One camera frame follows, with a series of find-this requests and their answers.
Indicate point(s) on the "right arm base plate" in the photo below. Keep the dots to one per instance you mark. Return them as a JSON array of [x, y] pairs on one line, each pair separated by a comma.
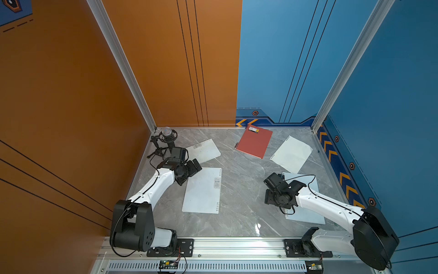
[[297, 248]]

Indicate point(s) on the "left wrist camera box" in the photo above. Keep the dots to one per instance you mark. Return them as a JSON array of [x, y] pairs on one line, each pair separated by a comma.
[[179, 155]]

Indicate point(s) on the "right circuit board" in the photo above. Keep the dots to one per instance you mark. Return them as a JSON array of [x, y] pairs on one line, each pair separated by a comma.
[[314, 267]]

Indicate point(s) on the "black microphone on tripod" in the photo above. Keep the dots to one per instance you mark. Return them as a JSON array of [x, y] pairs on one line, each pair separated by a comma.
[[164, 141]]

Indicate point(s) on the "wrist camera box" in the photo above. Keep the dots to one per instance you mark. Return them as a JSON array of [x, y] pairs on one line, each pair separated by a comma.
[[179, 155], [275, 182]]

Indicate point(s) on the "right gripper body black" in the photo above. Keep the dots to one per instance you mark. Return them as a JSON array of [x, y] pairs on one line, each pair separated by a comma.
[[272, 198]]

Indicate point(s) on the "torn white page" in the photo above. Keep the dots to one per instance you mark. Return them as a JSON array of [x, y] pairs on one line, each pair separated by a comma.
[[292, 154]]

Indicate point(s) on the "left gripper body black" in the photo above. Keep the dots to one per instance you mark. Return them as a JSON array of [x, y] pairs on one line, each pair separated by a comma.
[[188, 170]]

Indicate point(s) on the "white notebook at back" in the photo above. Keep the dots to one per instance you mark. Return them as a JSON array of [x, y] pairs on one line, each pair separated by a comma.
[[204, 151]]

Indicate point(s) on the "red spiral notebook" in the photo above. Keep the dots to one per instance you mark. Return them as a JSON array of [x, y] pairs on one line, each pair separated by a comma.
[[254, 141]]

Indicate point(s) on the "right aluminium corner post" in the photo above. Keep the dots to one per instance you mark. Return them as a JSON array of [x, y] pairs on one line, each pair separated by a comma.
[[367, 34]]

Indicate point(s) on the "left green circuit board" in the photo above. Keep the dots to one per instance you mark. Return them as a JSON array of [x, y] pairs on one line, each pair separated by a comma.
[[168, 265]]

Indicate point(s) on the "left aluminium corner post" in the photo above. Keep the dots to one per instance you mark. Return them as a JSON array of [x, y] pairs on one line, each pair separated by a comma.
[[103, 20]]

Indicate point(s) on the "aluminium corner post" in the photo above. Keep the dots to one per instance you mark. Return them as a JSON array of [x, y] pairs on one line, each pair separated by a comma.
[[103, 20], [367, 34]]

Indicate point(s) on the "aluminium front rail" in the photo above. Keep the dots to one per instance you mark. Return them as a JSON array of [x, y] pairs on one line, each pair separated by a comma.
[[225, 255]]

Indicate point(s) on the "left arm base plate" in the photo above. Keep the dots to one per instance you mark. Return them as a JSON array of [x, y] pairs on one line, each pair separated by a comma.
[[183, 247]]

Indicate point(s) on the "white spiral notebook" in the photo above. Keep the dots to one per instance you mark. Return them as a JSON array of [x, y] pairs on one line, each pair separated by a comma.
[[302, 214], [203, 192]]

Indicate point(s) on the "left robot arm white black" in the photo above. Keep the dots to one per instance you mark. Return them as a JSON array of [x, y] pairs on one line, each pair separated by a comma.
[[133, 226]]

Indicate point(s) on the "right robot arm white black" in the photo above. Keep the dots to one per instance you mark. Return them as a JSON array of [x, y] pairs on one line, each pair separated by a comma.
[[366, 232]]

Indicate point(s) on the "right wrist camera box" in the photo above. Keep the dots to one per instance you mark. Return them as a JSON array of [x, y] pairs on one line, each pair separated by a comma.
[[275, 182]]

